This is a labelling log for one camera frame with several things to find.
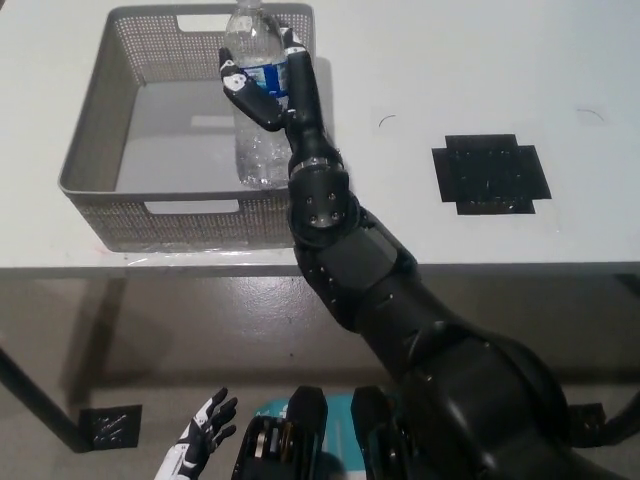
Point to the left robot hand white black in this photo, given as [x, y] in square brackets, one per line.
[200, 435]

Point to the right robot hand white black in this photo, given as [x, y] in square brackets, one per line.
[305, 110]

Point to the clear plastic water bottle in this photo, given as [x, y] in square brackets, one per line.
[252, 45]

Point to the black floor tape patch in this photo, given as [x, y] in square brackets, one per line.
[110, 425]
[585, 425]

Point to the black robot legs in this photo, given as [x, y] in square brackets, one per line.
[300, 430]

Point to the grey perforated plastic basket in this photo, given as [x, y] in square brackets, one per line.
[175, 145]

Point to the black metal table leg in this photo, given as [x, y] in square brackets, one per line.
[622, 427]
[40, 400]

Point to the clear tape strip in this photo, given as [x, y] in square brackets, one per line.
[200, 256]

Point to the black tape patch on table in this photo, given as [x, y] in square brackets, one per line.
[490, 175]

